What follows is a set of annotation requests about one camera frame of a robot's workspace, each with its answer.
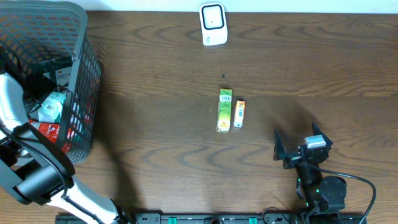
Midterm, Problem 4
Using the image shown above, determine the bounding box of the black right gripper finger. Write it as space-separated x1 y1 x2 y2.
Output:
273 130 285 161
312 123 333 146

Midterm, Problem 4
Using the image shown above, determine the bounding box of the small orange candy box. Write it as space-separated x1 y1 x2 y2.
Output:
233 100 246 128

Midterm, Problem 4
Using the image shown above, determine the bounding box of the green snack box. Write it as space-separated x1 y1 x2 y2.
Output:
216 88 233 133

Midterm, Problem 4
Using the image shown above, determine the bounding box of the white teal wipes packet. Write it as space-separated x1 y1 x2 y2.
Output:
38 92 66 124

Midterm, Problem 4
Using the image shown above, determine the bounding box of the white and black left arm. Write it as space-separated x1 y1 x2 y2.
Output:
1 49 134 223

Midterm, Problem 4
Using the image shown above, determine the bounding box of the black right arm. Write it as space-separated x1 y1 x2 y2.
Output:
273 123 347 223

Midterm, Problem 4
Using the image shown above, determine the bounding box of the red snack packet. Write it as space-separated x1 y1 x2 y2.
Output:
29 119 60 143

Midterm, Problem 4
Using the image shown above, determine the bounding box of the green white 3M packet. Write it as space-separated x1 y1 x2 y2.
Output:
43 67 72 92

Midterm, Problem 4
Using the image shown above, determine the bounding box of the grey plastic mesh basket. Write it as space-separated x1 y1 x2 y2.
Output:
1 1 101 164

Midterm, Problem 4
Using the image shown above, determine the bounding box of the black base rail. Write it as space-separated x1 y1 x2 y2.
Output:
55 213 362 224

